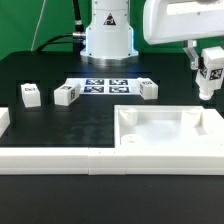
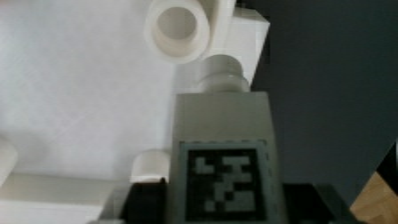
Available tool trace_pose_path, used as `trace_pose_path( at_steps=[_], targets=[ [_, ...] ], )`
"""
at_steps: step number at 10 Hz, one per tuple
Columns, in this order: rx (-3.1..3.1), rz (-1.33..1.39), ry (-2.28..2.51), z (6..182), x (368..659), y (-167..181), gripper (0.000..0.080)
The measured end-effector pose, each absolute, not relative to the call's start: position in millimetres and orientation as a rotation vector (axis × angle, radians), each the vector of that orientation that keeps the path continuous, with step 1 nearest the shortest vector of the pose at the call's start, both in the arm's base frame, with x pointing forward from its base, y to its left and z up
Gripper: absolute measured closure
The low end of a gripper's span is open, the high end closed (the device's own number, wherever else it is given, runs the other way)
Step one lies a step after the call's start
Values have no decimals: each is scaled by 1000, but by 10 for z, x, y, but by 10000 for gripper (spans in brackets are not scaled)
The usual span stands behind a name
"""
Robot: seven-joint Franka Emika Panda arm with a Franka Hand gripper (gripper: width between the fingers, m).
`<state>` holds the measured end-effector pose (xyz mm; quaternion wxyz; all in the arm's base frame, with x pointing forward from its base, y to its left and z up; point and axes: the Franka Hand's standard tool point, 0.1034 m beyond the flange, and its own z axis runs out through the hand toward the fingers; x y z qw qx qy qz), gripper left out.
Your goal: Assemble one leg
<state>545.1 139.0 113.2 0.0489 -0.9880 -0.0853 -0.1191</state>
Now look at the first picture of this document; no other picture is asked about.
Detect white front fence wall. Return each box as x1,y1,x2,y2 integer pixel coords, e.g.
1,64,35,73
0,147,224,175

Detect black cable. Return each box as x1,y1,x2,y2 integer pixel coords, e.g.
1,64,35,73
35,0,88,53

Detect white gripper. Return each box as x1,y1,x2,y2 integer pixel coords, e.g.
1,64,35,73
143,0,224,45

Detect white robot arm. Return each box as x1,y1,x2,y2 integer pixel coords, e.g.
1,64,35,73
81,0,224,64

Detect white square tabletop tray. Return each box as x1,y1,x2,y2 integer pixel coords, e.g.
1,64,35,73
114,105,224,147

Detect AprilTag marker sheet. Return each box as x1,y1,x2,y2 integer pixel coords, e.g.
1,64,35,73
66,78,139,95

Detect white left fence wall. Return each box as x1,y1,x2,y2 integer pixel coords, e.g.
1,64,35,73
0,107,10,137

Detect white thin cable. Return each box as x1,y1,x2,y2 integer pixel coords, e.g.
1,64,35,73
30,0,47,52

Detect white fence wall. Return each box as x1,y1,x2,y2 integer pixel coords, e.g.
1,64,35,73
0,107,10,137
0,147,224,175

